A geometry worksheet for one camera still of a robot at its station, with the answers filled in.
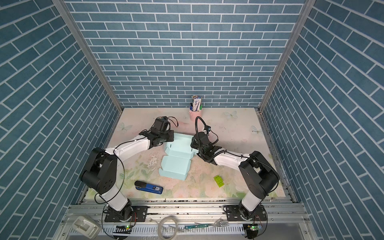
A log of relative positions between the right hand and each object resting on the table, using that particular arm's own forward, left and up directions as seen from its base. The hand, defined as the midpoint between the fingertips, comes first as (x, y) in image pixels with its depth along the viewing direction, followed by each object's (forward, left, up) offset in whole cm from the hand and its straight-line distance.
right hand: (192, 137), depth 91 cm
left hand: (+2, +13, 0) cm, 13 cm away
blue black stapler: (-29, +23, -7) cm, 37 cm away
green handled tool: (-43, -6, -11) cm, 45 cm away
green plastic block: (-22, -17, -9) cm, 29 cm away
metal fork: (-41, -17, -11) cm, 46 cm away
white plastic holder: (-48, +45, -8) cm, 66 cm away
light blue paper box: (-12, +9, -10) cm, 19 cm away
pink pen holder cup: (+23, +2, -3) cm, 23 cm away
